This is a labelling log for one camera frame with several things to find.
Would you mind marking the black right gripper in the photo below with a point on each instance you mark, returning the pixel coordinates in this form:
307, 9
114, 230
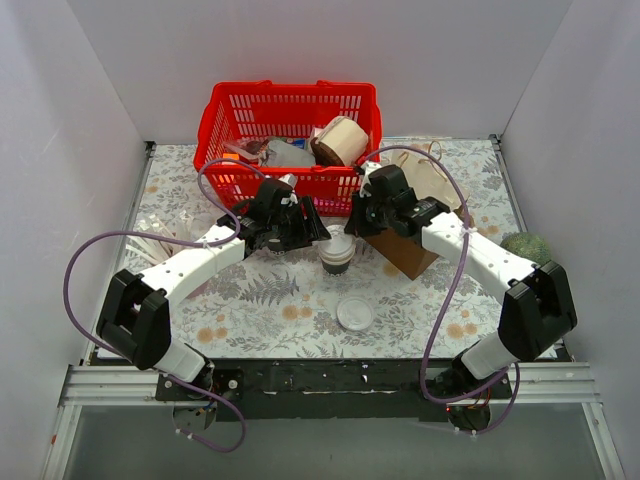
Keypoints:
361, 220

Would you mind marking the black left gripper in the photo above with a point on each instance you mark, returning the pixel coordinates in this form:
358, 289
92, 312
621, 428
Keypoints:
302, 220

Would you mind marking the black paper coffee cup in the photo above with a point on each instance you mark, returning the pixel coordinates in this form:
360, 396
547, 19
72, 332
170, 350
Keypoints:
335, 268

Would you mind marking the white plastic cup lid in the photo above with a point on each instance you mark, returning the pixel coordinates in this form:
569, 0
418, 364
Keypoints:
355, 314

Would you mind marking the brown paper bag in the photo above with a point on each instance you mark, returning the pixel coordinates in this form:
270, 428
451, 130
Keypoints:
427, 179

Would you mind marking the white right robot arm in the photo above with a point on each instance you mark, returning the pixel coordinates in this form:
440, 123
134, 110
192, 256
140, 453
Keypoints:
537, 307

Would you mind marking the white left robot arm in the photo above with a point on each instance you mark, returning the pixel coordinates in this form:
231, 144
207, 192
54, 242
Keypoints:
135, 318

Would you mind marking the grey crumpled pouch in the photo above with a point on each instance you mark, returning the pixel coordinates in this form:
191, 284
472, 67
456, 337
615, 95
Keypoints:
283, 154

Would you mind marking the red plastic shopping basket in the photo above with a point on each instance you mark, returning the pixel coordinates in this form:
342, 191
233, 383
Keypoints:
265, 110

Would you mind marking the clear plastic snack packet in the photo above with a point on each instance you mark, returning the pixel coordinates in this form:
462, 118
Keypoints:
250, 151

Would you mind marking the pink cup of straws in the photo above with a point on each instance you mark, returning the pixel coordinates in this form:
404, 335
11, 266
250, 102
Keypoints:
157, 251

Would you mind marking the green melon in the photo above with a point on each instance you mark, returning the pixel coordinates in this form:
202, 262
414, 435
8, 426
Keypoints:
527, 245

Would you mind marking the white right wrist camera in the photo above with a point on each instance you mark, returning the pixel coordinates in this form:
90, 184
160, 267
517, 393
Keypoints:
365, 170

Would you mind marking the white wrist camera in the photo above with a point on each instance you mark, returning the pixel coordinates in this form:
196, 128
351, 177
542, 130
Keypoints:
291, 181
365, 170

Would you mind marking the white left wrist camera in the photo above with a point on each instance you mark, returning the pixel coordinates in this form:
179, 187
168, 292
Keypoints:
291, 181

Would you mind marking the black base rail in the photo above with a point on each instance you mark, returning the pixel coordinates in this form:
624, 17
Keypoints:
319, 388

